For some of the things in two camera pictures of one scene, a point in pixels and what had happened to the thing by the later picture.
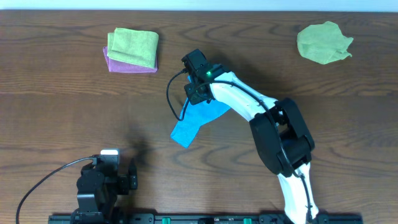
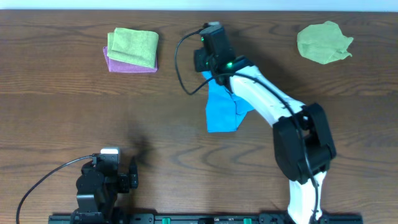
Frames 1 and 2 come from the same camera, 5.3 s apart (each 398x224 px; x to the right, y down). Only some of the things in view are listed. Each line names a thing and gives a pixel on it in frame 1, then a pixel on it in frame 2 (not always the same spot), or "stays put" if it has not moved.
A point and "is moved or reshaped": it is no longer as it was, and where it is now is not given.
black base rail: [202, 219] stays put
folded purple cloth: [119, 66] stays put
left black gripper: [132, 179] stays put
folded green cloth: [134, 46] stays put
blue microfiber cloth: [193, 116] is moved or reshaped
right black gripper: [193, 98] → [198, 64]
